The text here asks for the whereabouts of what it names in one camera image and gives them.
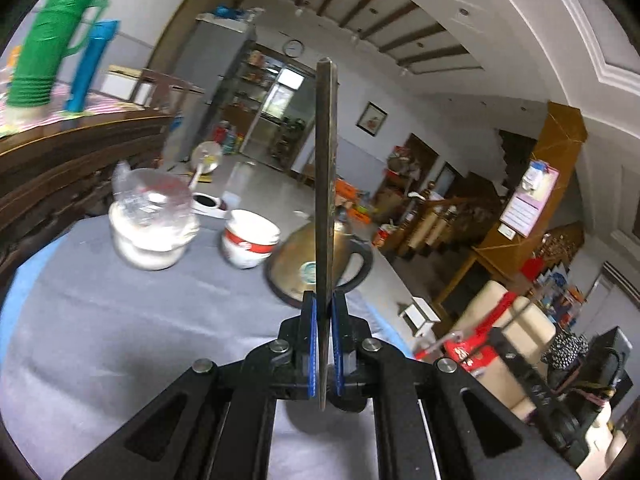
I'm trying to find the dark metal chopstick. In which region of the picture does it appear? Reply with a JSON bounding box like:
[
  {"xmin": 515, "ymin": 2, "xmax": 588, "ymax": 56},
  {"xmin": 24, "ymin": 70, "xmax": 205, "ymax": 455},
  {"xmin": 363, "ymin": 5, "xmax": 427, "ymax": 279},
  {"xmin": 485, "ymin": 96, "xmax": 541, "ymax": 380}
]
[{"xmin": 314, "ymin": 58, "xmax": 338, "ymax": 411}]

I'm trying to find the red plastic chair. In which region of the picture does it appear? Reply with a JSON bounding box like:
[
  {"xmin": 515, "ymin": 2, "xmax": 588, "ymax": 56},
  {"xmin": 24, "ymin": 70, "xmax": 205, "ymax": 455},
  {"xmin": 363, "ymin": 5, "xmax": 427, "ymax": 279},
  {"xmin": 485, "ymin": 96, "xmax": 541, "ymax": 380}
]
[{"xmin": 413, "ymin": 292, "xmax": 518, "ymax": 372}]

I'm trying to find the beige sofa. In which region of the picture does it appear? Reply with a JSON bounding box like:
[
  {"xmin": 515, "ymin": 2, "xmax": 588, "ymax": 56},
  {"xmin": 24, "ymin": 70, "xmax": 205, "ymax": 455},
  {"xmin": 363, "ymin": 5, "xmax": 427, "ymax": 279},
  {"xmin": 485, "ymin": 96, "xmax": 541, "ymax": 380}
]
[{"xmin": 449, "ymin": 278, "xmax": 558, "ymax": 421}]

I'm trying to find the white small stool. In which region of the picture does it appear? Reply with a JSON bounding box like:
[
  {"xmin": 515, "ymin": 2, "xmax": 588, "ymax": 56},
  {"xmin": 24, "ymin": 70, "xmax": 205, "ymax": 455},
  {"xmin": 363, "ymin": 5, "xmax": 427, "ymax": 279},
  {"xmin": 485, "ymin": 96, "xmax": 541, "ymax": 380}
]
[{"xmin": 399, "ymin": 296, "xmax": 440, "ymax": 340}]

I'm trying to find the grey table cloth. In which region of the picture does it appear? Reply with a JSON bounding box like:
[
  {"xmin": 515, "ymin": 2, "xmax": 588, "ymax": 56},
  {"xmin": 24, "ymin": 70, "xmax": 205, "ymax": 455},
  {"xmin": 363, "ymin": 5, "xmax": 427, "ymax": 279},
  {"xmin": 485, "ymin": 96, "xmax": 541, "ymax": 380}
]
[{"xmin": 0, "ymin": 213, "xmax": 436, "ymax": 480}]

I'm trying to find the gold electric kettle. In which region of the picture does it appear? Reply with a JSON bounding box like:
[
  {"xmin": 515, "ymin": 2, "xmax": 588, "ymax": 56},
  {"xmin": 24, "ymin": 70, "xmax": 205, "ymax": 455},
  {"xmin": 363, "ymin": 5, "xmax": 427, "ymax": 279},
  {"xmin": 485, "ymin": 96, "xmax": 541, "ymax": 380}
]
[{"xmin": 266, "ymin": 206, "xmax": 373, "ymax": 309}]

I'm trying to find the red white bowl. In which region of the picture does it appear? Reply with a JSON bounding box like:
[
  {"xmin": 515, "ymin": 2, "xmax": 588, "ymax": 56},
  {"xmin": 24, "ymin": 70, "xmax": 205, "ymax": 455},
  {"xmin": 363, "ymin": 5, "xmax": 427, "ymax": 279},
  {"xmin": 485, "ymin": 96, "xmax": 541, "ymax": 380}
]
[{"xmin": 221, "ymin": 209, "xmax": 281, "ymax": 270}]

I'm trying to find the clear plastic bag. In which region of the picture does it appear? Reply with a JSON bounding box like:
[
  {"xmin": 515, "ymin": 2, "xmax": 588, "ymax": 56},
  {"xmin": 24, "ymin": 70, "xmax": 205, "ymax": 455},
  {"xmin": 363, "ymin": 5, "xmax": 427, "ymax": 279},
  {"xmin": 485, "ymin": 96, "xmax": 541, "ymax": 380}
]
[{"xmin": 112, "ymin": 160, "xmax": 192, "ymax": 231}]

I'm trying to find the carved dark wooden sideboard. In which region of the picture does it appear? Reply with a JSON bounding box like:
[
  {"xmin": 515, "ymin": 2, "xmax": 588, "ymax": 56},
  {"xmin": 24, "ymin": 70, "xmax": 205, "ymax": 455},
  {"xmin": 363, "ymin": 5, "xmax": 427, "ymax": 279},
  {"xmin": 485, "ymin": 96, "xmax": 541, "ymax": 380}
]
[{"xmin": 1, "ymin": 110, "xmax": 172, "ymax": 292}]

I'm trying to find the grey refrigerator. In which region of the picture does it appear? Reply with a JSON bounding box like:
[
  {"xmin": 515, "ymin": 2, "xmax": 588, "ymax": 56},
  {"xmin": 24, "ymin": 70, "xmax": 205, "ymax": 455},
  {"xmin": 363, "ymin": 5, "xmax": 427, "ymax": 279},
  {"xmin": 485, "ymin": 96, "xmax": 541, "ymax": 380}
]
[{"xmin": 163, "ymin": 13, "xmax": 256, "ymax": 162}]

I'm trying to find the green thermos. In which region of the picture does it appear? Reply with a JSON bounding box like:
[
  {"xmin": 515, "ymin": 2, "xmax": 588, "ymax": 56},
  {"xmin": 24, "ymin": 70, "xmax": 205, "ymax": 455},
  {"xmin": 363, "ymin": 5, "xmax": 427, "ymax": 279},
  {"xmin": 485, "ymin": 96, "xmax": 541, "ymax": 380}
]
[{"xmin": 6, "ymin": 0, "xmax": 108, "ymax": 108}]

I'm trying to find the blue thermos bottle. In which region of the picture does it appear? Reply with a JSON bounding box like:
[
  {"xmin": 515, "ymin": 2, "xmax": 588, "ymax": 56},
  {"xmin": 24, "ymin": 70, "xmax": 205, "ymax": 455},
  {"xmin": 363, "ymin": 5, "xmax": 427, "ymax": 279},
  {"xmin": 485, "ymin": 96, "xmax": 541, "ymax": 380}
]
[{"xmin": 64, "ymin": 20, "xmax": 120, "ymax": 114}]

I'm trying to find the pink wall calendar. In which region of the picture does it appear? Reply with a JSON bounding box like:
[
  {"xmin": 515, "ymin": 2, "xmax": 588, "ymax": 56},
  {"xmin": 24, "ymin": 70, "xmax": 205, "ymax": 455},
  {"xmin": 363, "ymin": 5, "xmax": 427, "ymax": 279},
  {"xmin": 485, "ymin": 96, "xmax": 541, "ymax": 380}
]
[{"xmin": 498, "ymin": 159, "xmax": 559, "ymax": 240}]

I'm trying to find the framed wall picture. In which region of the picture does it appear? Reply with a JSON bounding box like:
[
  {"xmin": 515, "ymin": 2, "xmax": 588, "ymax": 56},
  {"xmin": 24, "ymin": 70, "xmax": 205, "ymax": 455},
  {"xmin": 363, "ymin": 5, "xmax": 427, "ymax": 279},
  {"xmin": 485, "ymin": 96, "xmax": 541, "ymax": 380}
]
[{"xmin": 356, "ymin": 102, "xmax": 387, "ymax": 136}]

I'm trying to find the round wall clock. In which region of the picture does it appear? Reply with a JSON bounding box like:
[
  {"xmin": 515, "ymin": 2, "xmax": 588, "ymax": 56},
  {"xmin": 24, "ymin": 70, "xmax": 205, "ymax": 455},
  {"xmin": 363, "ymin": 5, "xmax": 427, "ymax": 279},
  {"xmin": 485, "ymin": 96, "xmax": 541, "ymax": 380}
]
[{"xmin": 282, "ymin": 39, "xmax": 305, "ymax": 58}]

